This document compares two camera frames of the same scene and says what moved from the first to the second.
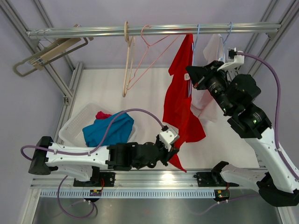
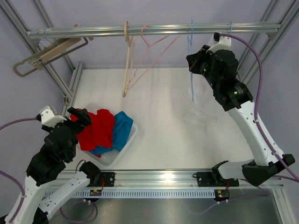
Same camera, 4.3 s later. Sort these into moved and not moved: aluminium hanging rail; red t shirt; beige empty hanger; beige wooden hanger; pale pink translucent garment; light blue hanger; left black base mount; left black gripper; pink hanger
Moved: left black gripper; light blue hanger; red t shirt
Not moved: pale pink translucent garment; beige wooden hanger; pink hanger; left black base mount; aluminium hanging rail; beige empty hanger
